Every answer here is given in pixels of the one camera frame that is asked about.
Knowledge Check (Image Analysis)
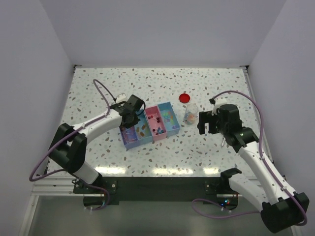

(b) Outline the pink candy bin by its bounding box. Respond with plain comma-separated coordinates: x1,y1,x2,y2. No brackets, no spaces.
144,106,167,142

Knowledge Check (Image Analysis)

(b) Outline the purple candy bin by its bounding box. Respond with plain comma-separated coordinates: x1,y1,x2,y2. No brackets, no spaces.
120,126,139,149

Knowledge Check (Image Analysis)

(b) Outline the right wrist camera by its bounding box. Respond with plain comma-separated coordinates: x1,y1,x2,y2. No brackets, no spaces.
209,98,227,116

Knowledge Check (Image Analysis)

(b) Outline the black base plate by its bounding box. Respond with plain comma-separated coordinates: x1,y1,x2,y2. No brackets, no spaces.
72,177,239,210

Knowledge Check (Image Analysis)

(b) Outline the blue end candy bin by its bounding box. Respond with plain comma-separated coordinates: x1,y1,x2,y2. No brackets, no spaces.
158,102,180,137

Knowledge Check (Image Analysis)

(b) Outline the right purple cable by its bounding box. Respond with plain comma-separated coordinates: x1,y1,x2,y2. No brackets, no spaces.
191,90,308,226

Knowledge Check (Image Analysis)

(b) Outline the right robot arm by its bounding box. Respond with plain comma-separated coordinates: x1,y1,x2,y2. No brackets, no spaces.
197,104,310,233

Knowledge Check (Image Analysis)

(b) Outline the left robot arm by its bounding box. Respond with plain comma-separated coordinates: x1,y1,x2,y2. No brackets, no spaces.
48,94,145,193

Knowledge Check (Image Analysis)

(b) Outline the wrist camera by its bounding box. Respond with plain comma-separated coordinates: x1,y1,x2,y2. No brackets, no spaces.
116,93,127,103
209,98,227,116

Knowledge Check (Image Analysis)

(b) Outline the purple cable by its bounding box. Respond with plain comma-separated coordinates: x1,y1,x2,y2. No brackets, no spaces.
191,90,308,226
29,79,118,212

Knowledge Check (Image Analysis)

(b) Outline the clear plastic jar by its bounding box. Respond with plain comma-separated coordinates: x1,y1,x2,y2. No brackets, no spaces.
184,104,198,125

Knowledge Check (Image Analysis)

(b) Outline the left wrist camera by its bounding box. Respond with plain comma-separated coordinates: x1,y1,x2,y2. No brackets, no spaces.
116,93,127,103

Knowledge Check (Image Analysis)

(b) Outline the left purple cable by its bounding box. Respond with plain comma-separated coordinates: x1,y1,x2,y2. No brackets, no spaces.
29,79,118,212

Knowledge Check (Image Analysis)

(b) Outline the red jar lid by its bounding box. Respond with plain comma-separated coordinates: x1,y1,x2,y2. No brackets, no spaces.
179,93,190,104

